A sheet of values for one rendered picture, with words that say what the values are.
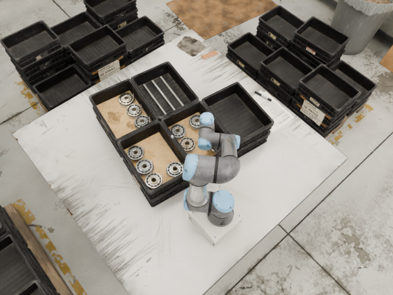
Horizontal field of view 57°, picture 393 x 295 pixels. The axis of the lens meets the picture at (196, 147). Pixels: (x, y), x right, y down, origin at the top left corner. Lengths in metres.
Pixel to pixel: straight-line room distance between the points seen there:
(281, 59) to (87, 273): 2.42
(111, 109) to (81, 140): 0.29
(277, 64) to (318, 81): 0.42
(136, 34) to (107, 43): 0.35
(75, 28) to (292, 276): 2.87
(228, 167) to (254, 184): 0.82
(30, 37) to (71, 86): 0.55
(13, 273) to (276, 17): 3.12
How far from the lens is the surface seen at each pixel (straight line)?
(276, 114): 2.64
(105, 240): 2.20
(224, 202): 1.89
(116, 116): 2.42
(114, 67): 3.28
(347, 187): 3.34
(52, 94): 3.40
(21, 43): 3.59
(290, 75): 3.35
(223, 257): 2.14
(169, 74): 2.61
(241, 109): 2.45
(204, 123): 1.90
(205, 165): 1.50
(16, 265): 2.67
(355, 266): 3.12
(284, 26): 3.79
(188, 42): 3.01
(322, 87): 3.20
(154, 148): 2.26
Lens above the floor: 2.77
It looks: 59 degrees down
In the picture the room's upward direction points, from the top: 3 degrees clockwise
